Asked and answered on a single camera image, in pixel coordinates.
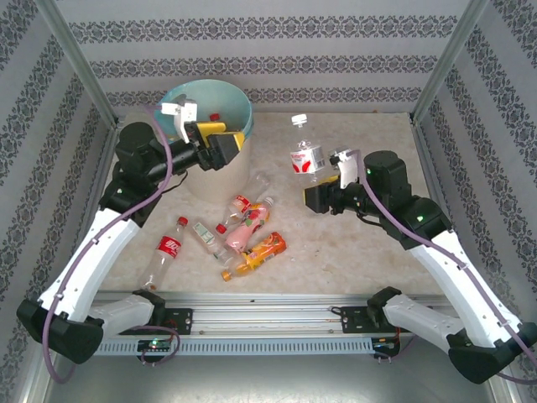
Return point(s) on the black left mount plate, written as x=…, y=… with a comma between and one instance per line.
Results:
x=182, y=321

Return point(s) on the red-capped bottle red yellow label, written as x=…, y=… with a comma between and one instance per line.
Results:
x=240, y=203

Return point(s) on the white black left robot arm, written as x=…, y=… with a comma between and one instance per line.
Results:
x=96, y=252

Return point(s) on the aluminium frame post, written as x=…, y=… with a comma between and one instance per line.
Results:
x=453, y=54
x=75, y=54

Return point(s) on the circuit board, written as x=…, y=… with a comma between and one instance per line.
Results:
x=153, y=345
x=384, y=343

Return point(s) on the right circuit board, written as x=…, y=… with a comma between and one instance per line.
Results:
x=384, y=343

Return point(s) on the grey metal panel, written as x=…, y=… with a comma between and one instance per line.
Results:
x=268, y=382

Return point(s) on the clear unlabelled plastic bottle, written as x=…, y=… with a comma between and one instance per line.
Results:
x=262, y=181

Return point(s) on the clear bottle red cap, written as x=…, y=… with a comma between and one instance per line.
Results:
x=215, y=117

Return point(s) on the white-capped bottle red white label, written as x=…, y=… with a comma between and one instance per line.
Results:
x=306, y=161

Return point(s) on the aluminium side rail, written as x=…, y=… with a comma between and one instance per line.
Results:
x=430, y=168
x=110, y=131

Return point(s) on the clear bottle green white label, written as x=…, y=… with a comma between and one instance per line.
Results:
x=205, y=237

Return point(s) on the black right mount plate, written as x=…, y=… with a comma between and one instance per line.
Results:
x=352, y=321

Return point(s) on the pink drink bottle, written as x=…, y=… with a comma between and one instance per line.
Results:
x=241, y=237

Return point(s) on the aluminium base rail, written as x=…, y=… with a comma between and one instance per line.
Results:
x=268, y=312

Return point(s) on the black mount plate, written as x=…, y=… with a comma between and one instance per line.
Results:
x=352, y=321
x=182, y=321

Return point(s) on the orange juice bottle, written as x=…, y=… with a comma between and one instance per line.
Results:
x=266, y=247

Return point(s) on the teal plastic bucket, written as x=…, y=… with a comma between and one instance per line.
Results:
x=218, y=94

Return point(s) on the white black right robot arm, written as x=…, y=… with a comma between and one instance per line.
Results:
x=453, y=268

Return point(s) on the cola bottle red label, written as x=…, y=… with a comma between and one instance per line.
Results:
x=170, y=247

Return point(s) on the left circuit board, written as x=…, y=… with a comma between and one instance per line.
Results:
x=153, y=345

